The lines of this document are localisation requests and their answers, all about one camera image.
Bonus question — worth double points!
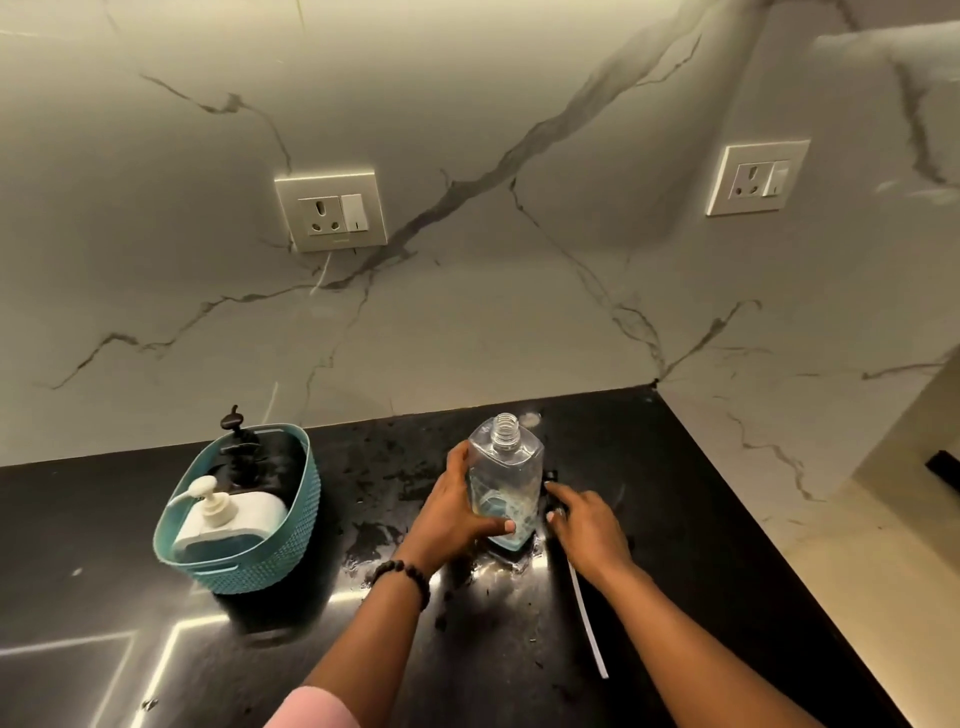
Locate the person's left hand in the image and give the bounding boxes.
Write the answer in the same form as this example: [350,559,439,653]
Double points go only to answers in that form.
[397,441,519,579]

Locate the person's right hand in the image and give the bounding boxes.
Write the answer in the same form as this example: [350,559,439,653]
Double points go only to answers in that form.
[543,481,639,594]

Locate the clear plastic bottle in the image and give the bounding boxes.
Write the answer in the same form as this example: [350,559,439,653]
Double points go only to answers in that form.
[465,412,545,557]

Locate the teal plastic basket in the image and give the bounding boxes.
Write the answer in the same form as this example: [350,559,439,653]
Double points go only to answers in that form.
[153,423,323,597]

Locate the black beaded bracelet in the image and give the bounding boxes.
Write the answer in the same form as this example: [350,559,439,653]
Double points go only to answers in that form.
[364,559,432,613]

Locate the pink sleeve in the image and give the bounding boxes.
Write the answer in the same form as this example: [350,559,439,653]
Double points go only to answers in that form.
[263,685,341,728]

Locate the black pump with white tube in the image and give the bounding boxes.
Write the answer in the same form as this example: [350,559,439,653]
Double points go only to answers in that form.
[543,470,611,681]

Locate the person's right forearm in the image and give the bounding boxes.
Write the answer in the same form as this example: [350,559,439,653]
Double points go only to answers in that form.
[581,562,828,728]

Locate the person's left forearm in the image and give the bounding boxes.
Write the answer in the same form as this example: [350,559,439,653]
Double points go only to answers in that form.
[300,561,444,728]

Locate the black pump bottle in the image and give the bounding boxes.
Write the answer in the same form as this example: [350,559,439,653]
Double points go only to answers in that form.
[219,405,284,498]

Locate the beige wall socket with switch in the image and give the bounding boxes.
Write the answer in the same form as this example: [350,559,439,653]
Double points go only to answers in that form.
[273,170,390,255]
[705,138,813,219]

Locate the dark handle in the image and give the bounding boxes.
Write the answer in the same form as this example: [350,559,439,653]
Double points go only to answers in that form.
[925,449,960,496]

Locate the white pump bottle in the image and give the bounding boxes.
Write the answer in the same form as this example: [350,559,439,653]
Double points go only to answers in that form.
[171,476,291,564]

